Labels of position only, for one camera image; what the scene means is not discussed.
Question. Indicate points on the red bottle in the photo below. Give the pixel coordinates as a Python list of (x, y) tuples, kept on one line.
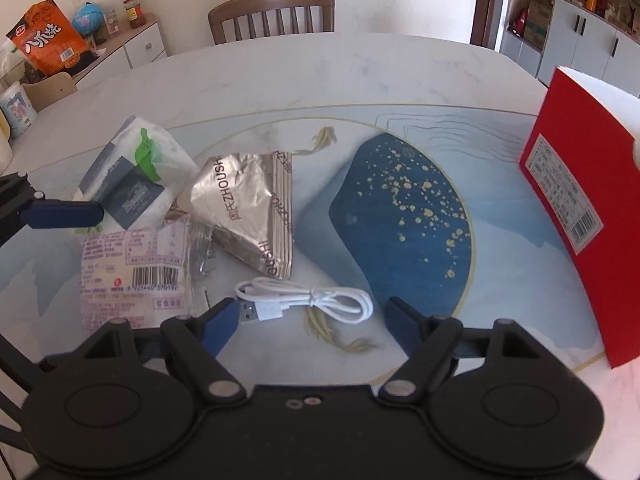
[(520, 22)]

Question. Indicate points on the grey two-door floor cabinet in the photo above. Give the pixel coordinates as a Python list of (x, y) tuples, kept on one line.
[(590, 45)]

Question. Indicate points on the blue ball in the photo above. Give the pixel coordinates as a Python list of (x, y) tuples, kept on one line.
[(87, 17)]

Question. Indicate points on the brown cardboard box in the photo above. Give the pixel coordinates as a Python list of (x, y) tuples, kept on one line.
[(537, 22)]

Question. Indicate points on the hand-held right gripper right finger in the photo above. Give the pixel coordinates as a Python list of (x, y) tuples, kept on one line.
[(405, 325)]

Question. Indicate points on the blue printed table mat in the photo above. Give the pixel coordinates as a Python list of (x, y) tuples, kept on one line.
[(410, 200)]

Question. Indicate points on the brown wooden slat chair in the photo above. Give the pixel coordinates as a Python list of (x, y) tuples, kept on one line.
[(270, 5)]

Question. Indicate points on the red cardboard box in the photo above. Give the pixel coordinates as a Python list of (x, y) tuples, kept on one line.
[(575, 185)]

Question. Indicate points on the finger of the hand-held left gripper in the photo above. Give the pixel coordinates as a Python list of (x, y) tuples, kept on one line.
[(65, 215)]

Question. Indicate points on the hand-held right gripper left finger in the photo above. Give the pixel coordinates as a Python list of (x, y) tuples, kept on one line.
[(222, 322)]

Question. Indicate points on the white drawer cabinet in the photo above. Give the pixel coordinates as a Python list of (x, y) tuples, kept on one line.
[(145, 47)]

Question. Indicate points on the red lidded jar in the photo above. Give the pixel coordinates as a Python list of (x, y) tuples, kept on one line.
[(134, 12)]

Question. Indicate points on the silver foil packet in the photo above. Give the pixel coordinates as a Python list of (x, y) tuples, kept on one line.
[(235, 210)]

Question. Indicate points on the white marble desktop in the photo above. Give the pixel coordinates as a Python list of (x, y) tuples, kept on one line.
[(300, 70)]

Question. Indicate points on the orange snack bag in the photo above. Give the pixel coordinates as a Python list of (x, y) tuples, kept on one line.
[(47, 40)]

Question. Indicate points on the low grey cabinet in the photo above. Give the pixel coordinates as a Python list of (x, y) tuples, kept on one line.
[(520, 57)]

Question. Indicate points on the pink white printed packet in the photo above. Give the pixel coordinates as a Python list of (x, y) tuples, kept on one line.
[(135, 265)]

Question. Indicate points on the dark door frame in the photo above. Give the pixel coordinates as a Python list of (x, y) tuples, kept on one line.
[(487, 0)]

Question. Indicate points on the white tissue pack green tab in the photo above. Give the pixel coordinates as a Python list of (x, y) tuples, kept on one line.
[(165, 160)]

